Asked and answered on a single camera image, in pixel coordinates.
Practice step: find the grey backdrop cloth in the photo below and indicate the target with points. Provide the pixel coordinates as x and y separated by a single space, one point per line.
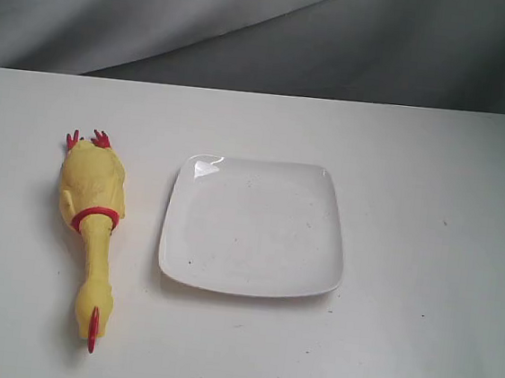
444 54

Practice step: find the white square plate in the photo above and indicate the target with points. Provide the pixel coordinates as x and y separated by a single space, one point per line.
252 228

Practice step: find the yellow rubber chicken toy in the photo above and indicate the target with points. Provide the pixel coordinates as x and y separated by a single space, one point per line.
91 202

